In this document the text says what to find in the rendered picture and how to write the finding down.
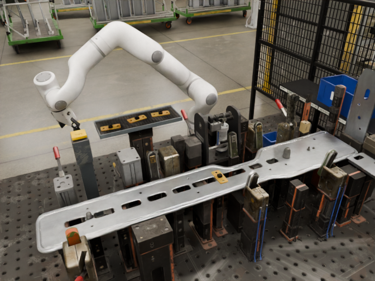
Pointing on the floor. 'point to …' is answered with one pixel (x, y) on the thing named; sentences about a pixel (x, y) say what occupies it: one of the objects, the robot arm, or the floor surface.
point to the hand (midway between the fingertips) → (70, 127)
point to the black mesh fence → (304, 48)
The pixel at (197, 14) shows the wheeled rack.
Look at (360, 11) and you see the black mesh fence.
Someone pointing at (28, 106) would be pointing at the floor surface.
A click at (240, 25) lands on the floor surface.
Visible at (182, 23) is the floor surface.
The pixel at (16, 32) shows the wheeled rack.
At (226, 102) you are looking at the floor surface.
